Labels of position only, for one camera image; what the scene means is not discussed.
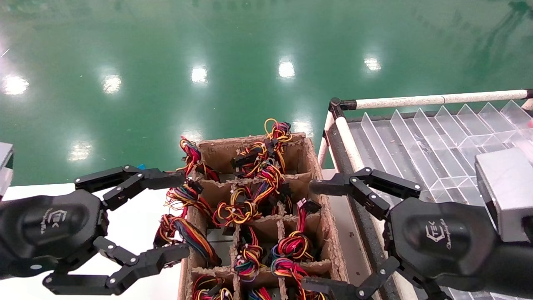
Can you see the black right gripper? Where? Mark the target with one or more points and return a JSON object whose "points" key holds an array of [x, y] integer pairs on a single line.
{"points": [[441, 239]]}

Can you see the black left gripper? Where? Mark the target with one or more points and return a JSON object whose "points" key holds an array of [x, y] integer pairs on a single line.
{"points": [[50, 225]]}

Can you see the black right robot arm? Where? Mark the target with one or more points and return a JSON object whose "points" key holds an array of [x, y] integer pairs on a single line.
{"points": [[518, 262]]}

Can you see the white cart leg pipe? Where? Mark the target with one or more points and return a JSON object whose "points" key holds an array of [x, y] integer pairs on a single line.
{"points": [[324, 150]]}

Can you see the white cart side pipe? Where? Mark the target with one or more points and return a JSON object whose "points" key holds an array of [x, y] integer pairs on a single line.
{"points": [[347, 141]]}

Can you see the brown cardboard divider box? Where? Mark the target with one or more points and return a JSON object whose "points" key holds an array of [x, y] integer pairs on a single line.
{"points": [[221, 154]]}

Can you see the clear acrylic divider tray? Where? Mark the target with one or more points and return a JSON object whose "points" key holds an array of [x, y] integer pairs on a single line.
{"points": [[416, 146]]}

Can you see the black pipe corner connector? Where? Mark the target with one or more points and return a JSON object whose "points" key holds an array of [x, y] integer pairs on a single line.
{"points": [[335, 104], [529, 93]]}

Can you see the long white cart rail pipe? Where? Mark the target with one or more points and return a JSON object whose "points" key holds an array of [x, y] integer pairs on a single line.
{"points": [[416, 101]]}

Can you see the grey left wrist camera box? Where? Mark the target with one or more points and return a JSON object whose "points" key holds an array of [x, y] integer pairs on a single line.
{"points": [[5, 166]]}

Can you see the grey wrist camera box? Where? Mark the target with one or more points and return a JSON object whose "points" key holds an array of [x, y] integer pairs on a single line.
{"points": [[5, 166], [506, 191]]}

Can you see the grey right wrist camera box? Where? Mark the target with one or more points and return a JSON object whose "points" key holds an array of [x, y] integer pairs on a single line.
{"points": [[506, 191]]}

